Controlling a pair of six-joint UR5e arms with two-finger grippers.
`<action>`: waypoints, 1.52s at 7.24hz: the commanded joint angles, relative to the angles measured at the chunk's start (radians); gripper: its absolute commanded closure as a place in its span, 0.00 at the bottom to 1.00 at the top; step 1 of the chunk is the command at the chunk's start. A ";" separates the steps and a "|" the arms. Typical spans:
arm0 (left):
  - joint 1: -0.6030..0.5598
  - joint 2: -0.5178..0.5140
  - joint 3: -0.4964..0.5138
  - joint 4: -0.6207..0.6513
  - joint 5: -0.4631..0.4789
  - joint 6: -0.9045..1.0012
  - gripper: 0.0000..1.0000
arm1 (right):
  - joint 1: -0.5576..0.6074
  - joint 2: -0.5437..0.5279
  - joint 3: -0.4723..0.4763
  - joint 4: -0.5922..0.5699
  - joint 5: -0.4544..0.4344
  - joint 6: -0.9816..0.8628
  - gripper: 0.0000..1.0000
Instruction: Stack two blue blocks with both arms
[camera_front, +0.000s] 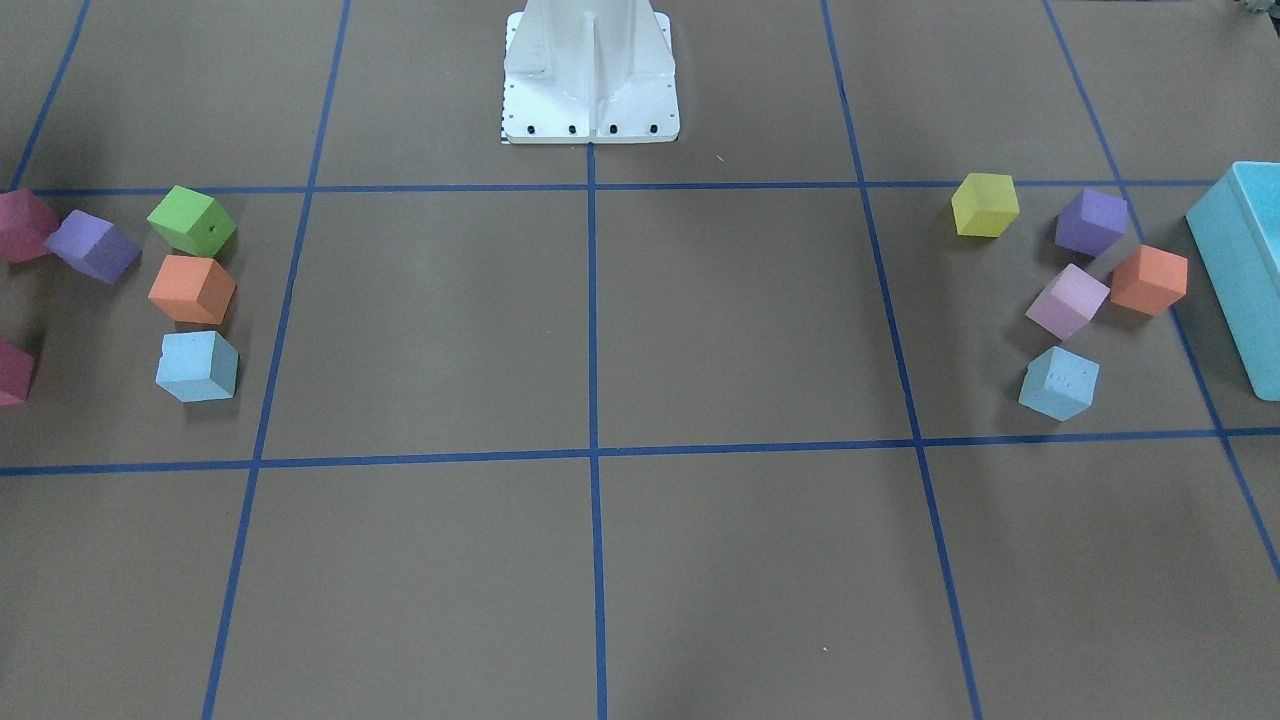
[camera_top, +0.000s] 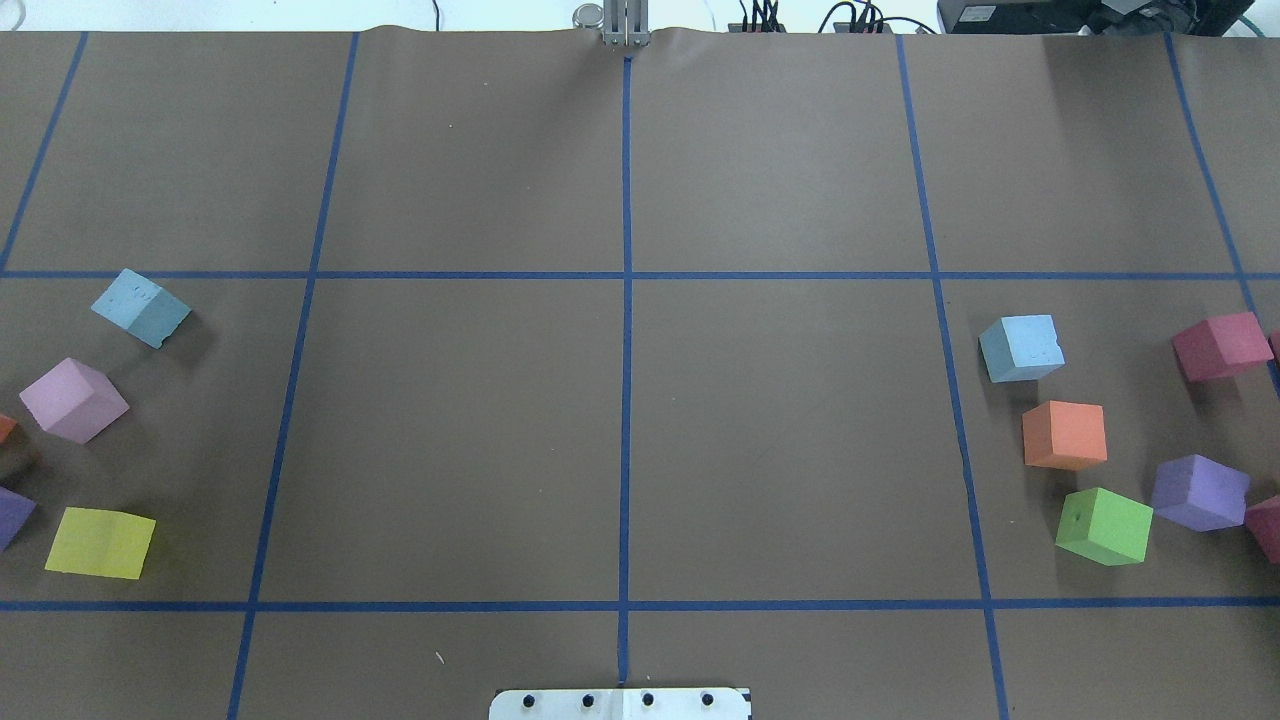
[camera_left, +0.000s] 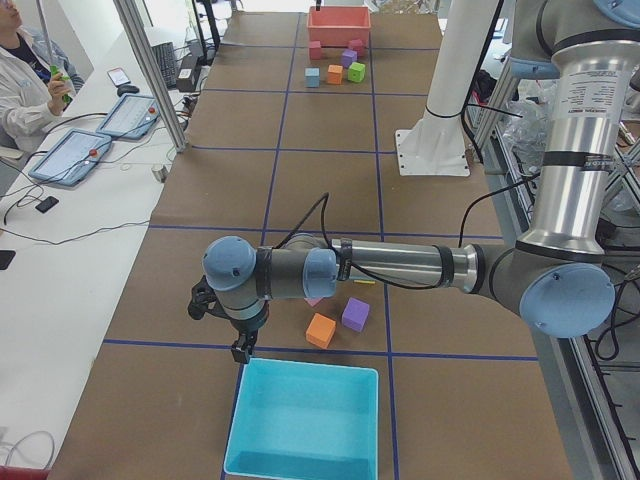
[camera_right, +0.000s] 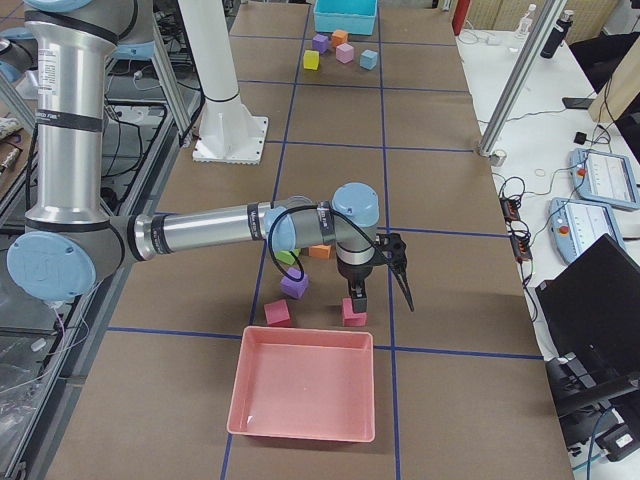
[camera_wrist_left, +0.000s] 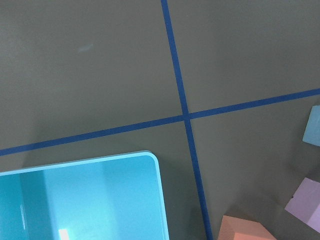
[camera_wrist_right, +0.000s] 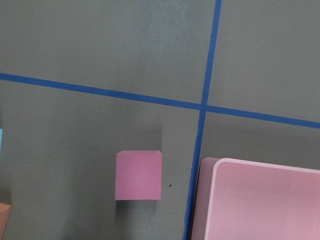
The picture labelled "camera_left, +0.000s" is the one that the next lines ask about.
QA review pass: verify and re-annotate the light blue block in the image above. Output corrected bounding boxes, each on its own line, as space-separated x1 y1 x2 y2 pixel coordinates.
305 68 320 88

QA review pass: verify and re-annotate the near orange foam block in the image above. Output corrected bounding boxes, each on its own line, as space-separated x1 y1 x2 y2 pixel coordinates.
305 313 336 349

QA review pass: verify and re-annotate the orange foam block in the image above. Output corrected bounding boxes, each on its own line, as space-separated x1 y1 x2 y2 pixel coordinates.
326 64 343 85
305 313 336 349

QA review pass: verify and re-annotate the cyan plastic bin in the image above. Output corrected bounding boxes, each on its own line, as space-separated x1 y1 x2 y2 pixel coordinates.
224 359 379 479

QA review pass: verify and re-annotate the near purple foam block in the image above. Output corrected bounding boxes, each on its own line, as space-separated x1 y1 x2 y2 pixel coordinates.
341 297 370 332

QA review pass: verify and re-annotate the purple foam block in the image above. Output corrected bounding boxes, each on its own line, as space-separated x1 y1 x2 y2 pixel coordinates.
341 297 370 332
341 49 358 69

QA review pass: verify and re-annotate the small metal cylinder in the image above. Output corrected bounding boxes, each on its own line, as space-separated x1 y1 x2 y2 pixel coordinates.
151 164 168 183

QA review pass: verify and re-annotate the black smartphone on desk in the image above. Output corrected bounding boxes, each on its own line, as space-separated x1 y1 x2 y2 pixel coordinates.
35 196 59 214

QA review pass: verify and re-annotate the near blue teach pendant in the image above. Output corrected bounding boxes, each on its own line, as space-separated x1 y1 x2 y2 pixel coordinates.
28 129 112 187

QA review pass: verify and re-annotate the blue teach pendant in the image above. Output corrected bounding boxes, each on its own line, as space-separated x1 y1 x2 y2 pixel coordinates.
28 129 112 187
96 93 159 140

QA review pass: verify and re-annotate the far blue teach pendant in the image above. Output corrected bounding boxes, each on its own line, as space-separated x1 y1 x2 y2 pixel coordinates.
96 93 159 140

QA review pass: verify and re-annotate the black computer mouse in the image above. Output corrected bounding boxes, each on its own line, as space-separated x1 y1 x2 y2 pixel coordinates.
117 84 140 97

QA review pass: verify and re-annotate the far orange foam block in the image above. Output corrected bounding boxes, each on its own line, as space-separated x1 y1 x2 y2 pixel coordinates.
326 64 343 85

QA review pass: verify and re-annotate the far green foam block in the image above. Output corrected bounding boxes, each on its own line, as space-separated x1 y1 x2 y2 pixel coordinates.
347 62 366 83

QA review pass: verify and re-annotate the black keyboard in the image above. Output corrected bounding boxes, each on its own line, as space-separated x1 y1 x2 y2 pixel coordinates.
151 42 177 89

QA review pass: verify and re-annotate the far purple foam block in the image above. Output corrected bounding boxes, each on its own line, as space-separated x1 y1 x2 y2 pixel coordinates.
341 49 358 69

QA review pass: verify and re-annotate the far red foam block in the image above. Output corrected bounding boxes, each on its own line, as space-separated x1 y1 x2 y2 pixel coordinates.
308 40 323 60

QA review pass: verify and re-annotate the red plastic bin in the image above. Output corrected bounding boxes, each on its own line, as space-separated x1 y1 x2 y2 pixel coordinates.
307 6 371 47

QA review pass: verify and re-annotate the person in white coat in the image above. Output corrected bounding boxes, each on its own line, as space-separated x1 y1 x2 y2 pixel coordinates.
1 1 84 153

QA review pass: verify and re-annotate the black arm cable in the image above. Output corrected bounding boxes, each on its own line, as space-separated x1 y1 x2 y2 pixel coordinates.
273 192 544 291

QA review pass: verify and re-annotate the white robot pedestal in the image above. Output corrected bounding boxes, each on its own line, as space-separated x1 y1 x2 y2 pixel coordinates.
395 0 502 177

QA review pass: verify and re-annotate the aluminium frame post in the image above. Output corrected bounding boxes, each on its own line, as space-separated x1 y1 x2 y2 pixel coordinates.
113 0 187 153

